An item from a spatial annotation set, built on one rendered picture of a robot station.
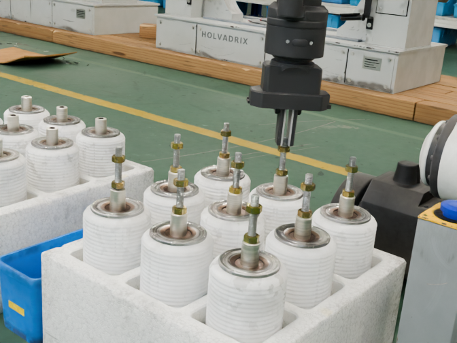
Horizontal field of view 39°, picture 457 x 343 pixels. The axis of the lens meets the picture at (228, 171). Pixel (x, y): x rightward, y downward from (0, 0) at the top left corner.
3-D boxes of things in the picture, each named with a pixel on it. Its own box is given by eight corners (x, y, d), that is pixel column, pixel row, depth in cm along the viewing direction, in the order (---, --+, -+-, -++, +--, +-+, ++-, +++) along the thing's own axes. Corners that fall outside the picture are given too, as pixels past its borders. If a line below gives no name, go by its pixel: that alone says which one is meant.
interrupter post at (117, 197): (128, 208, 94) (128, 186, 93) (122, 214, 91) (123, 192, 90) (112, 205, 94) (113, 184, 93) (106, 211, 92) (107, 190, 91)
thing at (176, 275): (129, 339, 94) (132, 223, 88) (191, 328, 98) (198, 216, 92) (149, 378, 85) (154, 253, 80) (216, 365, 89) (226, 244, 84)
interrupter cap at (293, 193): (262, 203, 99) (262, 199, 99) (250, 186, 106) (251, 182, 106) (309, 203, 101) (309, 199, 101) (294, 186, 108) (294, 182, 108)
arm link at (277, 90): (249, 110, 94) (257, 26, 91) (244, 96, 103) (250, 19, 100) (335, 115, 95) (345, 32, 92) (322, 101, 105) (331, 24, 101)
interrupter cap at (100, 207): (151, 204, 96) (151, 200, 95) (134, 223, 89) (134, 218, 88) (102, 197, 97) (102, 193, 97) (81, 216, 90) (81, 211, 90)
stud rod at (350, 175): (341, 205, 96) (348, 156, 94) (345, 203, 97) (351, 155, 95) (347, 207, 96) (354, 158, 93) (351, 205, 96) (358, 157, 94)
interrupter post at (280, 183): (274, 197, 102) (276, 177, 101) (270, 192, 105) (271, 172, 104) (288, 197, 103) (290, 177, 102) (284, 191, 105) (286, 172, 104)
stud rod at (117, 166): (112, 197, 92) (113, 146, 90) (117, 195, 93) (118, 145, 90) (117, 199, 91) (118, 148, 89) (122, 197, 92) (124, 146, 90)
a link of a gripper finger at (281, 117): (279, 141, 103) (283, 103, 101) (282, 147, 100) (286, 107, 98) (269, 140, 102) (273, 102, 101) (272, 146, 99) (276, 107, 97)
